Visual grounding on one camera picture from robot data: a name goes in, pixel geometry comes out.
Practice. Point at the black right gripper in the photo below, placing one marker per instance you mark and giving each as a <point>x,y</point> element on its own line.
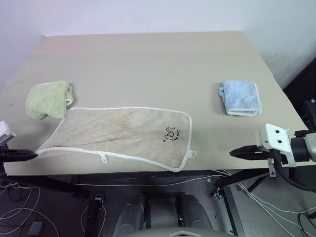
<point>276,158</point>

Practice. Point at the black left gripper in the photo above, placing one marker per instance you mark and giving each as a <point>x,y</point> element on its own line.
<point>3,154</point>

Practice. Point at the beige towel with embroidered logo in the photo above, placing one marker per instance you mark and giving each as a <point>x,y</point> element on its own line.
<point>111,128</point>

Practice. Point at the light blue folded towel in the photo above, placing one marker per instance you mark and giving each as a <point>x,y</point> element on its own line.
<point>240,97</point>

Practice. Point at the green towel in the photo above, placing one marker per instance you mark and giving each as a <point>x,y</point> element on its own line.
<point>47,101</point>

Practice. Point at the black equipment beside table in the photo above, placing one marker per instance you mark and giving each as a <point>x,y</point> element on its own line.
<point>309,113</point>

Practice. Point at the grey power adapter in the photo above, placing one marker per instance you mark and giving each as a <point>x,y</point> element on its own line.
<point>35,227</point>

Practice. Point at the dark grey rounded shape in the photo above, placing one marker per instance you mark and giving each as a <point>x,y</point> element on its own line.
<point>130,214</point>
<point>192,212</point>

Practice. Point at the grey robot torso edge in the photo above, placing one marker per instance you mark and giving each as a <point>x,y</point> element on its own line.
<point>180,232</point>

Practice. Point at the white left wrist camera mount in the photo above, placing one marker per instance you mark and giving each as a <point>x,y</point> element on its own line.
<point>5,133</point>

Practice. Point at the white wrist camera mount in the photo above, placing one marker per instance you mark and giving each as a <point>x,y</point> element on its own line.
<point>274,135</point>
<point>5,133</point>

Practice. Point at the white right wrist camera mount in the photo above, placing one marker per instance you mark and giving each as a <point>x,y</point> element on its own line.
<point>274,135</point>

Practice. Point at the black table frame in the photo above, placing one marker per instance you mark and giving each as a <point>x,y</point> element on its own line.
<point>49,182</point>

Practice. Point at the black clamp bracket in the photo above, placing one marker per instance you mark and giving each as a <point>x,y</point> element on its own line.
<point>98,201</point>

